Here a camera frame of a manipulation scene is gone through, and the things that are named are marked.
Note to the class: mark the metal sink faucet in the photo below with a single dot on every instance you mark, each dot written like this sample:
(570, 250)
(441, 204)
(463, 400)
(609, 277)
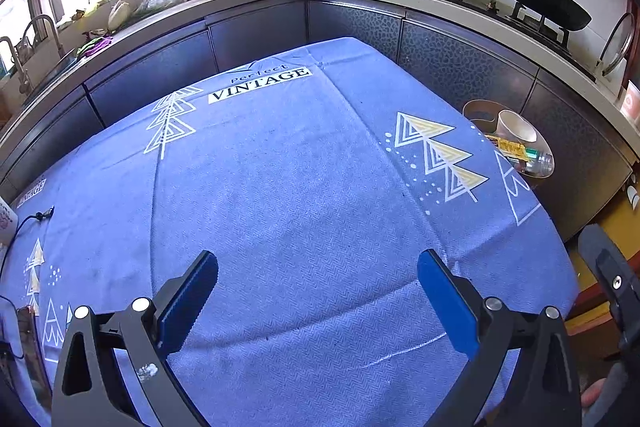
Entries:
(22, 57)

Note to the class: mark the kitchen counter with grey cabinets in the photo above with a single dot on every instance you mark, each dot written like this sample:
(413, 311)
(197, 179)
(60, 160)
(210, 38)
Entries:
(350, 22)

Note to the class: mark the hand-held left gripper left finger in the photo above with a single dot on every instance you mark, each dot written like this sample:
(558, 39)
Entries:
(187, 302)

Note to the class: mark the white enamel mug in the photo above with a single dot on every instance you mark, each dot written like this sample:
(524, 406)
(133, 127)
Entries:
(6, 222)

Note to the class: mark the white paper cup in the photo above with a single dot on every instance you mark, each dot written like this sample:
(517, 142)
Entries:
(517, 127)

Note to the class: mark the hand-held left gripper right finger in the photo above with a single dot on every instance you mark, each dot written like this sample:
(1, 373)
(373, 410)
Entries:
(447, 302)

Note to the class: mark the round trash bin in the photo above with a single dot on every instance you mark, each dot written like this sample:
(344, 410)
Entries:
(480, 114)

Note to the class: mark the small white plastic bag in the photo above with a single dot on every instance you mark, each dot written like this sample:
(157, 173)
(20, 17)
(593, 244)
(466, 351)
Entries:
(119, 16)

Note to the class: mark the person's right hand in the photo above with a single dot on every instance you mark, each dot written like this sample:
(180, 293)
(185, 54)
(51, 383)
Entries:
(595, 394)

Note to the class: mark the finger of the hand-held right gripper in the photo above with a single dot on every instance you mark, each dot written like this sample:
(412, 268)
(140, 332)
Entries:
(607, 267)

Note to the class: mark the blue printed tablecloth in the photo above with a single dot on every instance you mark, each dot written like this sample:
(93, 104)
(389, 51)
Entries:
(300, 182)

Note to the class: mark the red and white container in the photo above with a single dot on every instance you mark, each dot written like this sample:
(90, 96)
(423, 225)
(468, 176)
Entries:
(631, 104)

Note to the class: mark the purple cloth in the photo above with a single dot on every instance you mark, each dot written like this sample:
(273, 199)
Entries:
(95, 46)

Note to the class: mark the glass pot lid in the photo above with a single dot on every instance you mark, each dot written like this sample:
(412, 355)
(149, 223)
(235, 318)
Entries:
(612, 49)

